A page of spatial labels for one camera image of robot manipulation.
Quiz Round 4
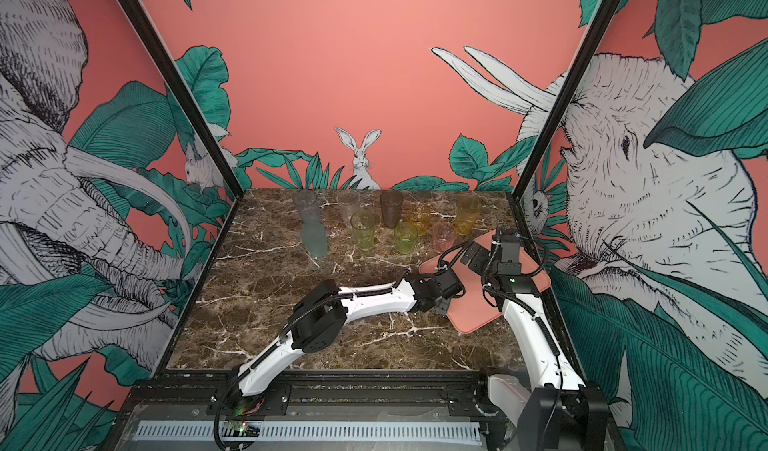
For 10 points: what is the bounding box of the pink square tray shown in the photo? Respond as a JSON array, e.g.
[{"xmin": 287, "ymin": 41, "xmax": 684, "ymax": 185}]
[{"xmin": 419, "ymin": 231, "xmax": 552, "ymax": 334}]

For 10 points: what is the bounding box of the light green glass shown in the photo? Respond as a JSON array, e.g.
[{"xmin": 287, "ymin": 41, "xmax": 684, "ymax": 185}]
[
  {"xmin": 350, "ymin": 209, "xmax": 378, "ymax": 252},
  {"xmin": 393, "ymin": 221, "xmax": 419, "ymax": 255}
]

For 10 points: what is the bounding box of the clear short glass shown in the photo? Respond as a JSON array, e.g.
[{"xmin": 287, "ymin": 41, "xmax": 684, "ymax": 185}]
[{"xmin": 337, "ymin": 189, "xmax": 361, "ymax": 228}]

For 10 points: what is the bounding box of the clear bluish tall glass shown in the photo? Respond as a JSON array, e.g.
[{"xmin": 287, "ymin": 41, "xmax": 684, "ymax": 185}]
[{"xmin": 293, "ymin": 189, "xmax": 323, "ymax": 223}]

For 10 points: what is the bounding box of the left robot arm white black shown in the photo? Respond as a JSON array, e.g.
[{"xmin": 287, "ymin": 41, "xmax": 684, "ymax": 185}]
[{"xmin": 233, "ymin": 269, "xmax": 466, "ymax": 397}]

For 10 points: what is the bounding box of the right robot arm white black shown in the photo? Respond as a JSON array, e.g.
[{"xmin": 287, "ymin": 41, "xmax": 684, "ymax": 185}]
[{"xmin": 464, "ymin": 228, "xmax": 609, "ymax": 450}]

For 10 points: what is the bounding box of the pink glass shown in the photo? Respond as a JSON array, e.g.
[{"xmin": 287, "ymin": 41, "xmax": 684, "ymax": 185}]
[{"xmin": 432, "ymin": 222, "xmax": 457, "ymax": 253}]

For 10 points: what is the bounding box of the tall yellow glass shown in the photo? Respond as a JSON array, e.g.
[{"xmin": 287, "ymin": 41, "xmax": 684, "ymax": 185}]
[{"xmin": 454, "ymin": 193, "xmax": 482, "ymax": 236}]

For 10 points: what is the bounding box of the orange yellow glass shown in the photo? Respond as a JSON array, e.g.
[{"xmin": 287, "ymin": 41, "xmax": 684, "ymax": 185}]
[{"xmin": 407, "ymin": 203, "xmax": 431, "ymax": 236}]

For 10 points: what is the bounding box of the dark brown glass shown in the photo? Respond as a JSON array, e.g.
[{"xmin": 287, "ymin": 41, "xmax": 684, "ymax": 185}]
[{"xmin": 380, "ymin": 190, "xmax": 404, "ymax": 229}]

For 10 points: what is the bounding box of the frosted teal glass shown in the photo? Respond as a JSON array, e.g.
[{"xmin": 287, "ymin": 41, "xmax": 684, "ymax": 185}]
[{"xmin": 301, "ymin": 222, "xmax": 328, "ymax": 258}]

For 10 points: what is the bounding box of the white perforated strip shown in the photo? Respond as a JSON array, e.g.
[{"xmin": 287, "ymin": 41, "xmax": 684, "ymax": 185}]
[{"xmin": 132, "ymin": 420, "xmax": 483, "ymax": 446}]

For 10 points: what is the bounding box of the left black frame post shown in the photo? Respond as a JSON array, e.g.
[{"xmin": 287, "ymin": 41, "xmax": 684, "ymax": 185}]
[{"xmin": 116, "ymin": 0, "xmax": 244, "ymax": 200}]

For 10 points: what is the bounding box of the black frame post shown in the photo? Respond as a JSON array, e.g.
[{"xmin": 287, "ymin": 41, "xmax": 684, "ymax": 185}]
[
  {"xmin": 116, "ymin": 0, "xmax": 244, "ymax": 200},
  {"xmin": 508, "ymin": 0, "xmax": 621, "ymax": 204}
]

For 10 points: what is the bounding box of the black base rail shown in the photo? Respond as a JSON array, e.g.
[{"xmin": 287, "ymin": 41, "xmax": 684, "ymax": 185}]
[{"xmin": 123, "ymin": 369, "xmax": 499, "ymax": 418}]

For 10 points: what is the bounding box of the right black frame post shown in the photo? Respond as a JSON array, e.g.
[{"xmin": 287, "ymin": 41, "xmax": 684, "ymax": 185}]
[{"xmin": 508, "ymin": 0, "xmax": 621, "ymax": 204}]

